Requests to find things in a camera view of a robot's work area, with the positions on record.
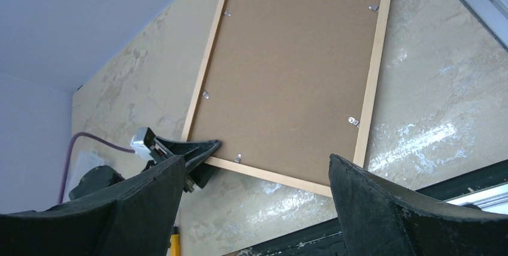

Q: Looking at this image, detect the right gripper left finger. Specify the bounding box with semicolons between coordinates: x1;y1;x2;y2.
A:
1;156;186;255

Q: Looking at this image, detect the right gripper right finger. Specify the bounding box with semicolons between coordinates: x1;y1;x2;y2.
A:
328;154;507;255

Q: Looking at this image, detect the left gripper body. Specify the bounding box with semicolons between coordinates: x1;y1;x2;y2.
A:
143;127;174;171

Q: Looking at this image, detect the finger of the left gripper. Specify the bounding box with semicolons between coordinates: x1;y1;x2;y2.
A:
184;163;217;192
170;140;222;173

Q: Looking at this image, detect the yellow handled screwdriver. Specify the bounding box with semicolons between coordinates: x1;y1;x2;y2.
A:
170;226;181;256

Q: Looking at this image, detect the wooden picture frame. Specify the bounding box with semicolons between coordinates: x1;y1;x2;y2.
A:
182;0;391;196

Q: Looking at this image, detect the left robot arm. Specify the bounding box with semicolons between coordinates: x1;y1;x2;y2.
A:
67;127;222;200

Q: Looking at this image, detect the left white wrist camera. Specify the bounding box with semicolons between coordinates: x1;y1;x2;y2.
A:
130;127;153;161

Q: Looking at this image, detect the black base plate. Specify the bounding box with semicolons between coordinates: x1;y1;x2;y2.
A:
237;155;507;255

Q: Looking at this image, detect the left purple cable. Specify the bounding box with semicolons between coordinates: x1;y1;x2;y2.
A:
58;131;137;205

